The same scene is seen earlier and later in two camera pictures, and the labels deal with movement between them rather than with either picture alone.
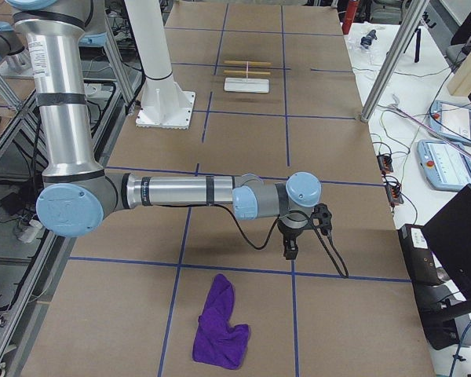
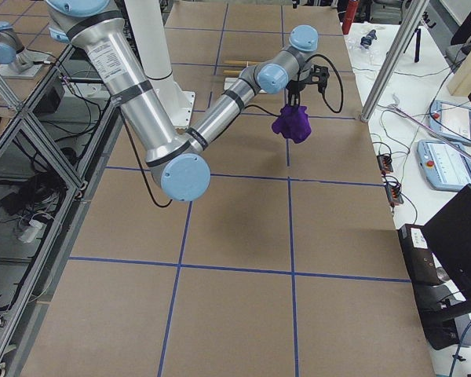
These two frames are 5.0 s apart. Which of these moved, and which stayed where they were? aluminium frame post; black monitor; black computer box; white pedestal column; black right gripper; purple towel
Moved: black right gripper; purple towel
Stayed: black computer box; aluminium frame post; black monitor; white pedestal column
